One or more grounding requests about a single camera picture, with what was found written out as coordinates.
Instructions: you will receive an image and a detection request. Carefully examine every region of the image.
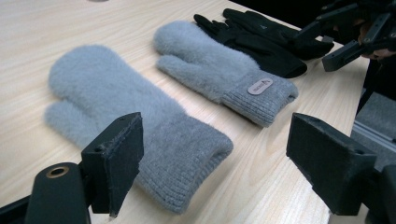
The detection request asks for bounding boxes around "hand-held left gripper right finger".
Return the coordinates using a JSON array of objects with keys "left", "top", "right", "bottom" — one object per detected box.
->
[{"left": 286, "top": 112, "right": 378, "bottom": 217}]

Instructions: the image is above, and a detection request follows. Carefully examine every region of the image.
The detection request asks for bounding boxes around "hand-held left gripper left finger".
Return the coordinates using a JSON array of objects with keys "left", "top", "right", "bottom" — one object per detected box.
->
[{"left": 80, "top": 111, "right": 145, "bottom": 218}]

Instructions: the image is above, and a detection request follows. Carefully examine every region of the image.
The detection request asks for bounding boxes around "black knit glove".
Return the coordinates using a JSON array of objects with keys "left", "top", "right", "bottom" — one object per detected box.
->
[
  {"left": 222, "top": 7, "right": 334, "bottom": 61},
  {"left": 193, "top": 13, "right": 308, "bottom": 79}
]

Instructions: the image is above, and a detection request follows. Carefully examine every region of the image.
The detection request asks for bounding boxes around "grey fluffy mitten plain cuff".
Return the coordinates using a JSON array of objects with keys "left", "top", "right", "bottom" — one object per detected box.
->
[{"left": 44, "top": 44, "right": 234, "bottom": 215}]

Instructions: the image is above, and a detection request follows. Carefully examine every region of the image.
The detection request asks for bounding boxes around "grey fluffy mitten labelled cuff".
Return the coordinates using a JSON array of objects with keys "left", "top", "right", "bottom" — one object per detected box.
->
[{"left": 152, "top": 20, "right": 299, "bottom": 128}]

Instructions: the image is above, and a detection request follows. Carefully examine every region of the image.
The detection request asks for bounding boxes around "metal floor rail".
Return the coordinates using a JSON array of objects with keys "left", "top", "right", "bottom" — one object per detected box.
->
[{"left": 350, "top": 120, "right": 396, "bottom": 154}]

